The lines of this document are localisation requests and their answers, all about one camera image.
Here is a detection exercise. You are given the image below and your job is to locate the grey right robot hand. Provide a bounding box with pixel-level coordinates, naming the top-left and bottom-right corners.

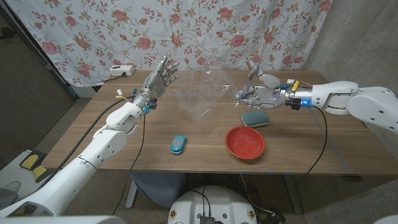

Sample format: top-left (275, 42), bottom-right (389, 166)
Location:
top-left (235, 60), bottom-right (287, 111)

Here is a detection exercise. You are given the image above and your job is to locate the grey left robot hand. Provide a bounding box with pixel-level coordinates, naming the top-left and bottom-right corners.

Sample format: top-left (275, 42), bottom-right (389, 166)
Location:
top-left (134, 55), bottom-right (181, 109)

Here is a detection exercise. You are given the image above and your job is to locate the clear cling film sheet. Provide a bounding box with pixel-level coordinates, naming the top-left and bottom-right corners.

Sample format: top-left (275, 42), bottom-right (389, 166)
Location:
top-left (174, 62), bottom-right (249, 131)

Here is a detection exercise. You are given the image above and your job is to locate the red round tray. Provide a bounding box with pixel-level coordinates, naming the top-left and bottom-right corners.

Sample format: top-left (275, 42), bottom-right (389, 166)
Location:
top-left (224, 125), bottom-right (266, 161)

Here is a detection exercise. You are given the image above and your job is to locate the teal sponge block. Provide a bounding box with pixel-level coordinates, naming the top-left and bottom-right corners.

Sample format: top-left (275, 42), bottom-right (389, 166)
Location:
top-left (241, 110), bottom-right (270, 129)

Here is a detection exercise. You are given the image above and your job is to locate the white power strip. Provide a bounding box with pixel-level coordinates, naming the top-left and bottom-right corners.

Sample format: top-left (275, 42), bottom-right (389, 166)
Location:
top-left (108, 64), bottom-right (136, 77)

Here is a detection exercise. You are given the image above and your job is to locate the floral print curtain backdrop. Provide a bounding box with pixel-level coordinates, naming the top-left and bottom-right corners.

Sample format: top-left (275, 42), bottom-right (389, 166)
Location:
top-left (6, 0), bottom-right (333, 87)

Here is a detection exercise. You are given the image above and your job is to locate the grey blue chair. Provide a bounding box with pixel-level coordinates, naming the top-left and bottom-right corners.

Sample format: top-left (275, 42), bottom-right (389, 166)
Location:
top-left (125, 172), bottom-right (187, 209)

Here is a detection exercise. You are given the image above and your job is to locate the grey table leg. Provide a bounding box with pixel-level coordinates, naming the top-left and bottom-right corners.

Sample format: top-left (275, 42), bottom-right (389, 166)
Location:
top-left (284, 174), bottom-right (303, 215)

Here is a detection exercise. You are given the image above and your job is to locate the white robot torso base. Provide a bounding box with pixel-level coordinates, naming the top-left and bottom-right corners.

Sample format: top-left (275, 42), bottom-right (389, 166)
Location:
top-left (167, 185), bottom-right (258, 224)

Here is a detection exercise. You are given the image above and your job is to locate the black power adapter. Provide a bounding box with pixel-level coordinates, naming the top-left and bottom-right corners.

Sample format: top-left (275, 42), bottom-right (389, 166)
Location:
top-left (264, 208), bottom-right (286, 224)

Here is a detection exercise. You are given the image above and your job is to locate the black yellow foot pedal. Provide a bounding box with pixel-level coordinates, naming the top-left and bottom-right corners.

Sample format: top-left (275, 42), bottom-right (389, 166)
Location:
top-left (30, 164), bottom-right (55, 184)
top-left (19, 150), bottom-right (47, 170)

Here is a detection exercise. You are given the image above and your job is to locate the white floor platform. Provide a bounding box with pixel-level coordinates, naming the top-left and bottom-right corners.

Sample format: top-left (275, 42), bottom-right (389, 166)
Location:
top-left (0, 149), bottom-right (60, 194)

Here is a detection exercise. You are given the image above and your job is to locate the white sneaker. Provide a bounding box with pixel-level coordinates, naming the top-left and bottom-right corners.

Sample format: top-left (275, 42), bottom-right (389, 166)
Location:
top-left (4, 181), bottom-right (22, 192)

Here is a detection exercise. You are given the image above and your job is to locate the black power strip cable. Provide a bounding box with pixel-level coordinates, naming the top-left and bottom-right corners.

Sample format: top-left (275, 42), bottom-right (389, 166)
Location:
top-left (104, 73), bottom-right (127, 83)

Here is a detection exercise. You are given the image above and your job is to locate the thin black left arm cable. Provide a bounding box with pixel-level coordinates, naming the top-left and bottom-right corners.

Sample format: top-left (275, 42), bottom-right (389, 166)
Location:
top-left (111, 113), bottom-right (147, 215)

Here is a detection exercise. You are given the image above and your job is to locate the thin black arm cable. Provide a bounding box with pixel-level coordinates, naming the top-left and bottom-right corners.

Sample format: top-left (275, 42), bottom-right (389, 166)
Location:
top-left (304, 106), bottom-right (328, 177)
top-left (111, 113), bottom-right (147, 215)

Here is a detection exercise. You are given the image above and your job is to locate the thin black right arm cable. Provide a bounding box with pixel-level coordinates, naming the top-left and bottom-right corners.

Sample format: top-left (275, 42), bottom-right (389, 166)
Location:
top-left (304, 106), bottom-right (328, 177)

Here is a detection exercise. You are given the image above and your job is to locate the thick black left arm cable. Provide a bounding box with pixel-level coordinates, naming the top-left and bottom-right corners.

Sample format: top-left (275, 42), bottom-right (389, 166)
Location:
top-left (34, 98), bottom-right (134, 190)

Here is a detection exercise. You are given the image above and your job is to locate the white floor cable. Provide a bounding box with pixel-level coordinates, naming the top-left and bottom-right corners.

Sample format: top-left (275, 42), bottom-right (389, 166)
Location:
top-left (239, 174), bottom-right (276, 215)

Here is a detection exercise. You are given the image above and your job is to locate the black torso cable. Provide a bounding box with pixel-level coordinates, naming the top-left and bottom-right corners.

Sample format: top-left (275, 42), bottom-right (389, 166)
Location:
top-left (189, 185), bottom-right (212, 217)

